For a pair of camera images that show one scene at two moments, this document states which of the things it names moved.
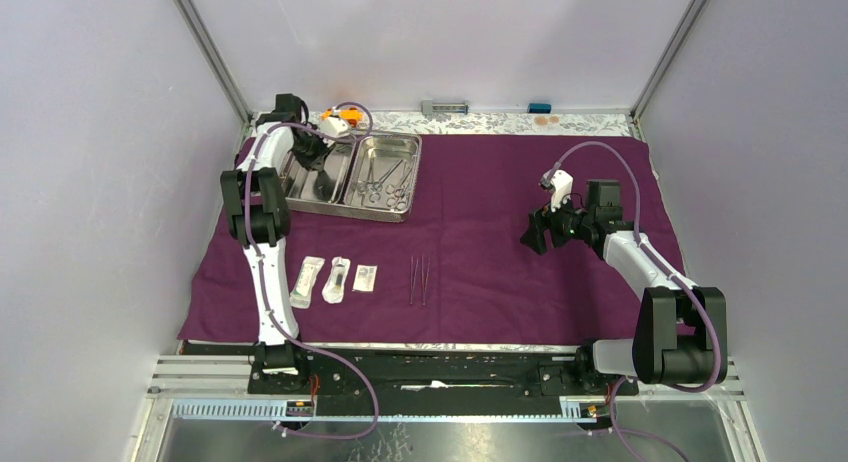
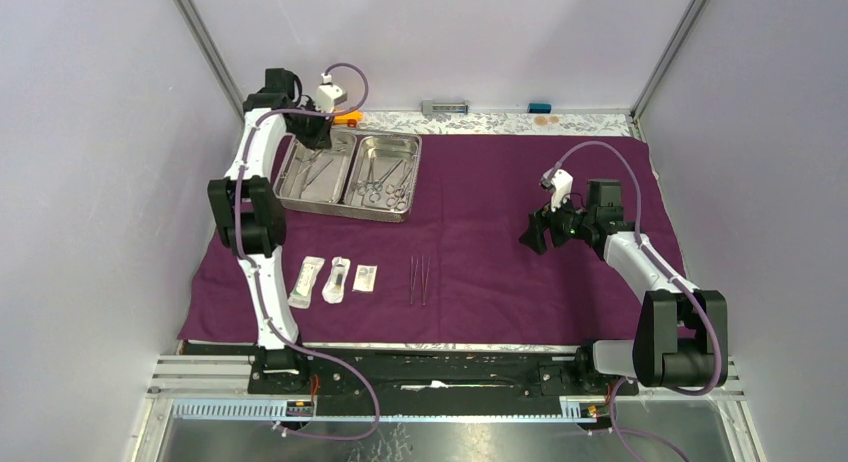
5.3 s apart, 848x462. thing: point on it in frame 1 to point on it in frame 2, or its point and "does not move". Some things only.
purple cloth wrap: x=456 y=272 does not move
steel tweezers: x=424 y=282 does not move
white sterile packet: x=333 y=290 does not move
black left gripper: x=315 y=161 to x=319 y=138
